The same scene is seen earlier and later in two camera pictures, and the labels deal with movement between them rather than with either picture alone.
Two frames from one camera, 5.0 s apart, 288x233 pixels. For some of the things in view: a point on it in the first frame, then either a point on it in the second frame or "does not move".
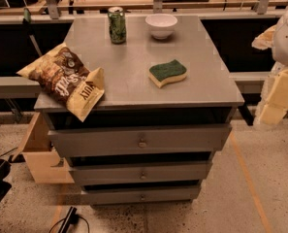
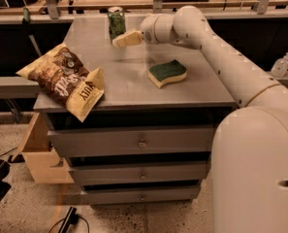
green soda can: x=117 y=24 does not move
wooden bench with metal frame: x=207 y=1 does not move
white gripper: x=287 y=41 to x=147 y=30
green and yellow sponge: x=167 y=73 does not move
